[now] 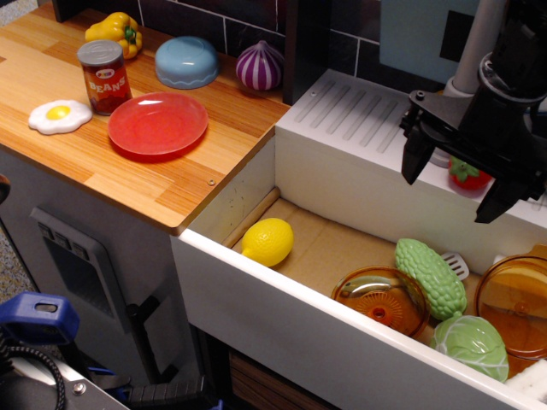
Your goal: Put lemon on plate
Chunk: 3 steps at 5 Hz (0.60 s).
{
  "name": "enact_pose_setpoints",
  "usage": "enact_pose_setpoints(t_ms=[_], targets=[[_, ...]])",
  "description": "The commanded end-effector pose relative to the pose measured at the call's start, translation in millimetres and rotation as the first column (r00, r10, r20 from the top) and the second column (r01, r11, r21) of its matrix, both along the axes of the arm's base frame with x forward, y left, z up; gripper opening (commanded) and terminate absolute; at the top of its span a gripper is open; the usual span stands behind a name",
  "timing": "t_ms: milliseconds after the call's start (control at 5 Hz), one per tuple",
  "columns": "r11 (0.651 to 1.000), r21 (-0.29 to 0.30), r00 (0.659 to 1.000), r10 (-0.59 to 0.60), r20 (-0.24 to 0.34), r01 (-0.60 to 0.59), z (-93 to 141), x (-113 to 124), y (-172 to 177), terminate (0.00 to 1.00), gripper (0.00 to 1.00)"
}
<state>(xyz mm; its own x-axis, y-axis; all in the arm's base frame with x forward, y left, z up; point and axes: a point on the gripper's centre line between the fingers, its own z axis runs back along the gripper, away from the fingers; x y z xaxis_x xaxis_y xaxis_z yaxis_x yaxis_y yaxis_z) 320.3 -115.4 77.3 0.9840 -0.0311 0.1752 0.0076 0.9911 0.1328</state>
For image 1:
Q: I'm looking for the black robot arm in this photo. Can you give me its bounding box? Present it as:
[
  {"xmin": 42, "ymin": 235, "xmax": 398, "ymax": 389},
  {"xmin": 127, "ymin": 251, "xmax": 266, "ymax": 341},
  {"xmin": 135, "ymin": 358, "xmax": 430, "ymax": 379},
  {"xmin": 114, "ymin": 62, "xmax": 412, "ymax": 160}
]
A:
[{"xmin": 401, "ymin": 1, "xmax": 546, "ymax": 224}]

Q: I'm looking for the toy fried egg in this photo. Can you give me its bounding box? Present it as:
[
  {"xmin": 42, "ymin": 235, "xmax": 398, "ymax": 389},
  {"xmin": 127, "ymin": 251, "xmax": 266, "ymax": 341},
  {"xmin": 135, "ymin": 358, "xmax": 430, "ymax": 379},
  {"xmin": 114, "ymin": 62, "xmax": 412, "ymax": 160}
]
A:
[{"xmin": 28, "ymin": 100, "xmax": 93, "ymax": 135}]

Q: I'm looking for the red plastic plate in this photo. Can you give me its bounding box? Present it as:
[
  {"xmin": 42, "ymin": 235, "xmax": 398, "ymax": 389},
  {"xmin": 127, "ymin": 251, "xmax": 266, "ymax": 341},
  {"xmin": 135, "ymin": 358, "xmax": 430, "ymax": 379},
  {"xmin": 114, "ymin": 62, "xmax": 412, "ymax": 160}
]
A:
[{"xmin": 108, "ymin": 92, "xmax": 209, "ymax": 156}]

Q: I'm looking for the black braided cable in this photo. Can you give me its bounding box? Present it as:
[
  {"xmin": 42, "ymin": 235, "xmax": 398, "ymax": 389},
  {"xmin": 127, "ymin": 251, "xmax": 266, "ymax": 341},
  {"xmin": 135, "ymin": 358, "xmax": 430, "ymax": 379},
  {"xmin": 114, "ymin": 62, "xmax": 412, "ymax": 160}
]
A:
[{"xmin": 0, "ymin": 344, "xmax": 67, "ymax": 410}]

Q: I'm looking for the white sponge block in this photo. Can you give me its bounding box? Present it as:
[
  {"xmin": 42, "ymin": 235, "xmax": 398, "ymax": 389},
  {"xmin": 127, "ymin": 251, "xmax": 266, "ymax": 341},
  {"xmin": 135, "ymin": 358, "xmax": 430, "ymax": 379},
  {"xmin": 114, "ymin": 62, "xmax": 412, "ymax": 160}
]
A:
[{"xmin": 505, "ymin": 360, "xmax": 547, "ymax": 403}]

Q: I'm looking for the blue upside-down bowl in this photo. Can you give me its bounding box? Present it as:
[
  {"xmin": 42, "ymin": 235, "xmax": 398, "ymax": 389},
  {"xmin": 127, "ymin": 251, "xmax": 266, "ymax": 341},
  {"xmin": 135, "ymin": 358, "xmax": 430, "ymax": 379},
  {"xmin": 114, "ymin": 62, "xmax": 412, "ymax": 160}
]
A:
[{"xmin": 155, "ymin": 36, "xmax": 220, "ymax": 90}]

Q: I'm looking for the red toy tomato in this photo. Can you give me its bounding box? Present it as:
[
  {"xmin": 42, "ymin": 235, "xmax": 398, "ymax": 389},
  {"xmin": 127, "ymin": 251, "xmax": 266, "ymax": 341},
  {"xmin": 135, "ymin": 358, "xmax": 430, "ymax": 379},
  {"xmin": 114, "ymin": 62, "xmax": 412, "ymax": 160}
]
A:
[{"xmin": 448, "ymin": 156, "xmax": 492, "ymax": 190}]

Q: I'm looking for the green toy cabbage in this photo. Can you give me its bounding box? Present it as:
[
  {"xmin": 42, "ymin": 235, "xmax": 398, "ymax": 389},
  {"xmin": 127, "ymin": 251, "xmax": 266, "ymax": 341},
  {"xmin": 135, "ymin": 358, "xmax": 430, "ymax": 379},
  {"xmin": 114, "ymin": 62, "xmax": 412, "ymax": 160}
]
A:
[{"xmin": 430, "ymin": 315, "xmax": 509, "ymax": 383}]

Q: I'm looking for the blue clamp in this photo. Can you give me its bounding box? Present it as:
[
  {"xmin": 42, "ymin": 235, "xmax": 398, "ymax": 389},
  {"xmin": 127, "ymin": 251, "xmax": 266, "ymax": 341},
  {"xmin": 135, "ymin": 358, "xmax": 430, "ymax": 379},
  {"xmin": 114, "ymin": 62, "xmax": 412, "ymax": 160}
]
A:
[{"xmin": 1, "ymin": 291, "xmax": 80, "ymax": 345}]

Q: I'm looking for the orange transparent pot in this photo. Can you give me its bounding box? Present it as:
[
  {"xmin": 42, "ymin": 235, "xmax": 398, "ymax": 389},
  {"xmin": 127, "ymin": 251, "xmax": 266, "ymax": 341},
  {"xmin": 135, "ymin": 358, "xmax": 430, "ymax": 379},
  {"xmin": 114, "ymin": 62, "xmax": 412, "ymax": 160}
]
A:
[{"xmin": 474, "ymin": 244, "xmax": 546, "ymax": 360}]

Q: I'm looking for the purple striped toy onion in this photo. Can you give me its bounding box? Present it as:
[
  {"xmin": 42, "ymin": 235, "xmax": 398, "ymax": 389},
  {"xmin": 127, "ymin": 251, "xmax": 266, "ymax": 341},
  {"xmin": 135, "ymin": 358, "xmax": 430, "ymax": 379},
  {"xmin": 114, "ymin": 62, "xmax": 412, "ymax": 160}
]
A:
[{"xmin": 236, "ymin": 40, "xmax": 285, "ymax": 91}]

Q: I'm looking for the green toy bitter gourd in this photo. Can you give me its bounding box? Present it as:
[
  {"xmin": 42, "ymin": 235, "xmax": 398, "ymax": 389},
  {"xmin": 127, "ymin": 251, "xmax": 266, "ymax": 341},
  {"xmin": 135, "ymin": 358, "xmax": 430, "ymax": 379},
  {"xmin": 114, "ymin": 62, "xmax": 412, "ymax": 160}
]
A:
[{"xmin": 395, "ymin": 238, "xmax": 468, "ymax": 321}]

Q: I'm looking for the white toy sink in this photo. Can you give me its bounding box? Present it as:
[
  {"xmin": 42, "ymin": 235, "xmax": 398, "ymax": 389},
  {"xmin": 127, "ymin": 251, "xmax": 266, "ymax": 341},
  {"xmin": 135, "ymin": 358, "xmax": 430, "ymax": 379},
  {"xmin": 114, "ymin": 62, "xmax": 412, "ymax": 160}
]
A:
[{"xmin": 172, "ymin": 71, "xmax": 546, "ymax": 409}]

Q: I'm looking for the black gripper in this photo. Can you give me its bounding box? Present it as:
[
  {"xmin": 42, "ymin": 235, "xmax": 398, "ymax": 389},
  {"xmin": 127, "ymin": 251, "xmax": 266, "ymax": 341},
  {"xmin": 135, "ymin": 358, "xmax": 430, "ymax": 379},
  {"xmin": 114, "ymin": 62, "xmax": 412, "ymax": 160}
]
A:
[{"xmin": 401, "ymin": 53, "xmax": 546, "ymax": 223}]

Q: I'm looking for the grey toy faucet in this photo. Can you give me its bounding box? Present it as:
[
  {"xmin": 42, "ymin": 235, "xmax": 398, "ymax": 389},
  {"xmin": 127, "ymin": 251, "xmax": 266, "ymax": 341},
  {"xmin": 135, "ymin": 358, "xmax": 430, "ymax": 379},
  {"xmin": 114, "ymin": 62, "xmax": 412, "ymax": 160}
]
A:
[{"xmin": 444, "ymin": 0, "xmax": 506, "ymax": 97}]

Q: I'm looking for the yellow plastic lemon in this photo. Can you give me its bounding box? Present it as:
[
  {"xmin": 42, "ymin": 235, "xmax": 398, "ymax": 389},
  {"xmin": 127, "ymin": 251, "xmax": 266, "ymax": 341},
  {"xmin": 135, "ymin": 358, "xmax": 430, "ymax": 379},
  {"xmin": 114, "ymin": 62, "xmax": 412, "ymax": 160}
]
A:
[{"xmin": 242, "ymin": 218, "xmax": 294, "ymax": 267}]

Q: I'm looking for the grey toy oven door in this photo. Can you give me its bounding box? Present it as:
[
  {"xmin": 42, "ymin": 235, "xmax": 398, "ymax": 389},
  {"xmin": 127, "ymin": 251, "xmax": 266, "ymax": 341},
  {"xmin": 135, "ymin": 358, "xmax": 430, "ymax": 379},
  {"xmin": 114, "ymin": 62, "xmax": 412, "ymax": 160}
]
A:
[{"xmin": 30, "ymin": 207, "xmax": 178, "ymax": 384}]

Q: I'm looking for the yellow toy bell pepper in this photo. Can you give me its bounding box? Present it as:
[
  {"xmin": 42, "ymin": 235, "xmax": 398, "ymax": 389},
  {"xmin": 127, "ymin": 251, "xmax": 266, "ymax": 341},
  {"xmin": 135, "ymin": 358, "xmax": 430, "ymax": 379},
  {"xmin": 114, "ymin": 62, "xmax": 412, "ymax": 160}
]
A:
[{"xmin": 85, "ymin": 12, "xmax": 143, "ymax": 60}]

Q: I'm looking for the orange transparent pot lid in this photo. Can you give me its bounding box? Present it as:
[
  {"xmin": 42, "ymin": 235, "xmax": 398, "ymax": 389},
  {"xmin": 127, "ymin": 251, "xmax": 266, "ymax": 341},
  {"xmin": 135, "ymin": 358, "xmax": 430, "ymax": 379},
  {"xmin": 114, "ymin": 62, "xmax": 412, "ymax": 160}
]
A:
[{"xmin": 331, "ymin": 266, "xmax": 430, "ymax": 338}]

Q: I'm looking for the beans can toy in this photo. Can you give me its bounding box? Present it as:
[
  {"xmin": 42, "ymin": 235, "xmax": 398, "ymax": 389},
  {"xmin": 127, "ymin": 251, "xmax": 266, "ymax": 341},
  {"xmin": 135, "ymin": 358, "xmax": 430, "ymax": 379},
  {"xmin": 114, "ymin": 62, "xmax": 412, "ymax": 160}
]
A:
[{"xmin": 77, "ymin": 40, "xmax": 132, "ymax": 115}]

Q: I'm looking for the white toy spatula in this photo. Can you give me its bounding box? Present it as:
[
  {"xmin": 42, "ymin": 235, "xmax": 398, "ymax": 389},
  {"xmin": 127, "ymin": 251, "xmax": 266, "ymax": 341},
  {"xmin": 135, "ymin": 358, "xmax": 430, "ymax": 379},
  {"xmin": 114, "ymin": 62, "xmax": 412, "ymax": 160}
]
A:
[{"xmin": 441, "ymin": 252, "xmax": 470, "ymax": 281}]

